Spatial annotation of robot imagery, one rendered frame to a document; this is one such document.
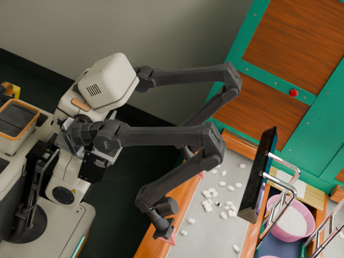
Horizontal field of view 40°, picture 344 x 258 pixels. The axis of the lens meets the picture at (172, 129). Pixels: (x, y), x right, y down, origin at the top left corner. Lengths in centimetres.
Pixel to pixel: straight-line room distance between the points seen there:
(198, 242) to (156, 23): 172
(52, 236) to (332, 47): 166
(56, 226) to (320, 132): 146
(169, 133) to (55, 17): 222
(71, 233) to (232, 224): 84
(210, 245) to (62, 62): 212
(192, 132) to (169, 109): 211
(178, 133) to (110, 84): 32
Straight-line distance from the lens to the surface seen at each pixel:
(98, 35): 353
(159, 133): 156
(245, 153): 259
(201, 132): 152
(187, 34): 331
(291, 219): 251
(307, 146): 260
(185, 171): 164
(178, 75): 193
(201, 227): 220
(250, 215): 188
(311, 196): 266
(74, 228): 259
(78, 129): 167
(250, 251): 221
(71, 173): 201
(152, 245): 201
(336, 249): 255
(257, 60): 239
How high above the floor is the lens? 233
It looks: 37 degrees down
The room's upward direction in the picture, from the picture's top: 24 degrees clockwise
